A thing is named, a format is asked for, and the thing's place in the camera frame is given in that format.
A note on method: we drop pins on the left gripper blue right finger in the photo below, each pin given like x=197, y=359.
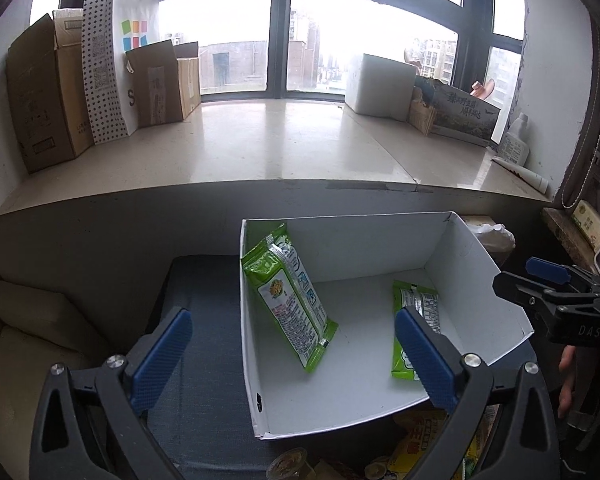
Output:
x=437, y=364

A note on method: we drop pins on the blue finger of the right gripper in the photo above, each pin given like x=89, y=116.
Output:
x=548, y=271

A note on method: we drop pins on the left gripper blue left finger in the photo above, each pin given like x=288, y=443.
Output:
x=155, y=357

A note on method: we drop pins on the large yellow snack bag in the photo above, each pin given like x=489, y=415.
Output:
x=422, y=428

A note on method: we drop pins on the green snack packet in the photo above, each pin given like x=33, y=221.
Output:
x=410, y=299
x=275, y=271

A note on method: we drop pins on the person's right hand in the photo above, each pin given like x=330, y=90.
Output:
x=567, y=367

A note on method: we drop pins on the wooden side shelf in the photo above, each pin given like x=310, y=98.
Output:
x=568, y=234

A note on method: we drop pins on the tissue box with bag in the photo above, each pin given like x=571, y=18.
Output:
x=495, y=237

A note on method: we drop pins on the beige tea box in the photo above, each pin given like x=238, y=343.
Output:
x=587, y=219

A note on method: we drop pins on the rolled white paper tube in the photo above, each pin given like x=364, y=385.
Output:
x=531, y=178

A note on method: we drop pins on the white plastic bottle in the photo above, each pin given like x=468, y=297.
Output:
x=513, y=146

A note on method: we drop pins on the cream leather sofa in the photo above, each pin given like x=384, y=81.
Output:
x=37, y=330

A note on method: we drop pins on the white cardboard storage box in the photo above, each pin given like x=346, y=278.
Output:
x=353, y=262

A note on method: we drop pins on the printed landscape carton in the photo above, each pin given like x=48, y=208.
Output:
x=457, y=114

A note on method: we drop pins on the small wicker basket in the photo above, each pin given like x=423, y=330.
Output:
x=421, y=115

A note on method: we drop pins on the white box on sill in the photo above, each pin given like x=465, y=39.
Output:
x=381, y=87

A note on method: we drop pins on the small open cardboard box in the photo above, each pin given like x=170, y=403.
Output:
x=165, y=79

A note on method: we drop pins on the tall brown cardboard box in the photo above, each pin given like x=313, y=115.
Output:
x=46, y=91

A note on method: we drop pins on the dotted white paper bag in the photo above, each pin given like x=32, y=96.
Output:
x=110, y=30

